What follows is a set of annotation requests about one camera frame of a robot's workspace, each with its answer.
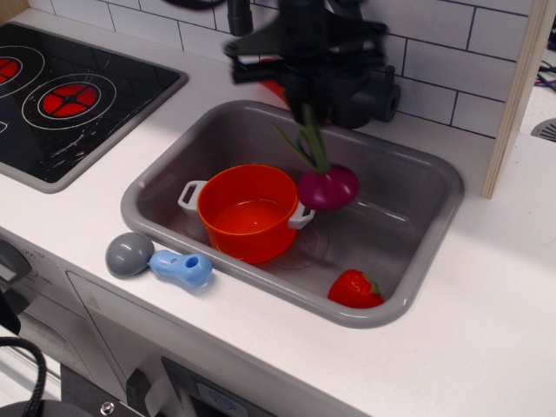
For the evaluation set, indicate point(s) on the blue and grey toy ladle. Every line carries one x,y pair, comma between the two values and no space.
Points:
130,254

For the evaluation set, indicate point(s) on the red toy strawberry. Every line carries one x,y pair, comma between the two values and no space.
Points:
354,289

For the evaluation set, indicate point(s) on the purple toy beet green leaves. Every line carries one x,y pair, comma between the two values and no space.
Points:
325,186

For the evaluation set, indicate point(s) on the red toy sausage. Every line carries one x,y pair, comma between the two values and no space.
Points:
271,85

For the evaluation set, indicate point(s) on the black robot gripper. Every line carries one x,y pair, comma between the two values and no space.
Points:
307,43

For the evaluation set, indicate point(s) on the black toy stove top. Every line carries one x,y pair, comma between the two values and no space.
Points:
65,104

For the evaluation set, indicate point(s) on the grey plastic sink basin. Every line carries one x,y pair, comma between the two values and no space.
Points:
391,231

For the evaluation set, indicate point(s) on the orange toy pot white handles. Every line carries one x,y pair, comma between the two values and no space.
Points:
251,212

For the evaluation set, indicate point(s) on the grey oven knob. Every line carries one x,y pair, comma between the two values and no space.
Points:
14,265

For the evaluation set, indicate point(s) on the grey round floor vent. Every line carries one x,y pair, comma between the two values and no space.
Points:
545,130

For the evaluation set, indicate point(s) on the dark grey toy faucet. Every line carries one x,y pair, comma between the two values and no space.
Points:
373,95

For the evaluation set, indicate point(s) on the light wooden side panel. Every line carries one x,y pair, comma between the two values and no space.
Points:
539,24

